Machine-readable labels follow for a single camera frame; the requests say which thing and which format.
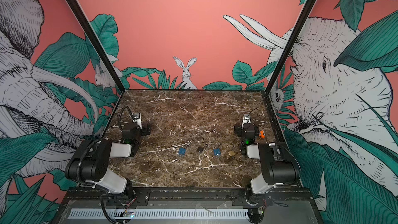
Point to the right black frame post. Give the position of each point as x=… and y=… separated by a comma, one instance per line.
x=306, y=10

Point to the white slotted cable duct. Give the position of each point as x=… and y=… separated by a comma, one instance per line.
x=159, y=213

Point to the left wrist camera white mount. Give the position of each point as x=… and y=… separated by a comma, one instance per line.
x=137, y=119

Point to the left black frame post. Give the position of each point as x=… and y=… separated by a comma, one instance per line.
x=94, y=40

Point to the black frame post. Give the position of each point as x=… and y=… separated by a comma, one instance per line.
x=306, y=10
x=94, y=40

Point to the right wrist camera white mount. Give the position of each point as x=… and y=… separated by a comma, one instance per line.
x=246, y=120

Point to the black mounting rail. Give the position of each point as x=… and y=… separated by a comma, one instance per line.
x=142, y=196

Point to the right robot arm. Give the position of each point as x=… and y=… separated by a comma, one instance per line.
x=278, y=165

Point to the blue padlock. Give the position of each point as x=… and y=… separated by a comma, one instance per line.
x=217, y=152
x=181, y=151

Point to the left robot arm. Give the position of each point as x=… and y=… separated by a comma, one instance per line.
x=89, y=164

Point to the orange toy car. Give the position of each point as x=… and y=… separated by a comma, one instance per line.
x=261, y=134

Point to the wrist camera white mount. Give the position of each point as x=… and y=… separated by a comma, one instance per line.
x=246, y=120
x=137, y=119

